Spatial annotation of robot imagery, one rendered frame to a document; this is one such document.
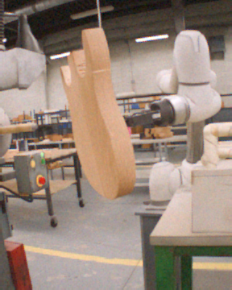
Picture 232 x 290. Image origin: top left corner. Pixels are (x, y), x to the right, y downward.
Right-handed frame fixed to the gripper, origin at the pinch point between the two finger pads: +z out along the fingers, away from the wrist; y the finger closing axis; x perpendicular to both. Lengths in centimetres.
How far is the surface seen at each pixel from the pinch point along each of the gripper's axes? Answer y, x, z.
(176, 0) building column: 547, 284, -484
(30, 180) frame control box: 67, -21, 21
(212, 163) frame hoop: -18.9, -14.1, -19.5
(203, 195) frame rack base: -17.9, -21.5, -16.0
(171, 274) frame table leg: -12.3, -43.9, -5.8
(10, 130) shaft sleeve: 45, 6, 25
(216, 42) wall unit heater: 738, 192, -794
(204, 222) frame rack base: -18.0, -29.1, -15.1
